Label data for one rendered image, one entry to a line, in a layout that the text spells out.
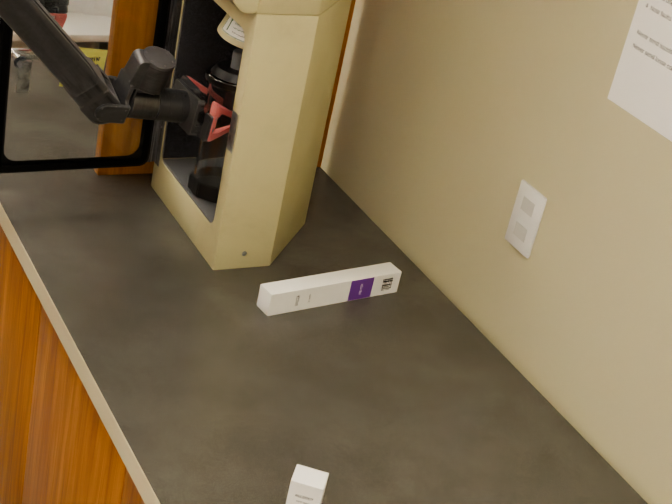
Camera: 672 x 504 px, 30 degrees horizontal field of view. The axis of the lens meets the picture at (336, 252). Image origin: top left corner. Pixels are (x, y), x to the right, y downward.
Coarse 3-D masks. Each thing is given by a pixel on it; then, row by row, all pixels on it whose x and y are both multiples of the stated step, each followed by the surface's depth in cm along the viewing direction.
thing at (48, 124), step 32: (64, 0) 213; (96, 0) 216; (128, 0) 219; (96, 32) 219; (128, 32) 222; (32, 64) 216; (32, 96) 219; (64, 96) 222; (32, 128) 222; (64, 128) 226; (96, 128) 229; (128, 128) 232
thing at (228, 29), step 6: (228, 18) 212; (222, 24) 213; (228, 24) 211; (234, 24) 210; (222, 30) 212; (228, 30) 211; (234, 30) 210; (240, 30) 209; (222, 36) 212; (228, 36) 211; (234, 36) 210; (240, 36) 209; (234, 42) 210; (240, 42) 209
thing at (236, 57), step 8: (232, 56) 216; (240, 56) 215; (216, 64) 217; (224, 64) 217; (232, 64) 216; (216, 72) 215; (224, 72) 214; (232, 72) 214; (224, 80) 214; (232, 80) 214
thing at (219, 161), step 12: (228, 84) 213; (216, 96) 216; (228, 96) 215; (204, 108) 220; (228, 108) 216; (228, 120) 217; (228, 132) 218; (204, 144) 220; (216, 144) 219; (204, 156) 221; (216, 156) 220; (204, 168) 222; (216, 168) 221; (204, 180) 223; (216, 180) 222
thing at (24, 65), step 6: (24, 60) 214; (30, 60) 214; (18, 66) 215; (24, 66) 214; (30, 66) 214; (18, 72) 214; (24, 72) 215; (30, 72) 215; (18, 78) 215; (24, 78) 215; (18, 84) 215; (24, 84) 216; (18, 90) 216; (24, 90) 216
